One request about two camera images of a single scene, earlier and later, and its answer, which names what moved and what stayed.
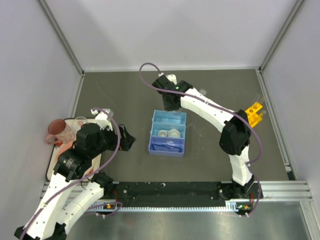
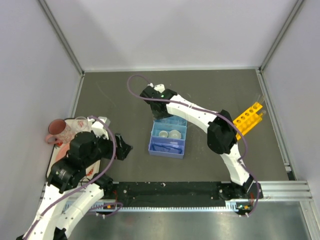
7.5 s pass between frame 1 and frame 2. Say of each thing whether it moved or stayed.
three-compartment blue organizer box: stayed
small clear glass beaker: moved
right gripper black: moved
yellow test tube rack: stayed
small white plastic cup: stayed
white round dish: stayed
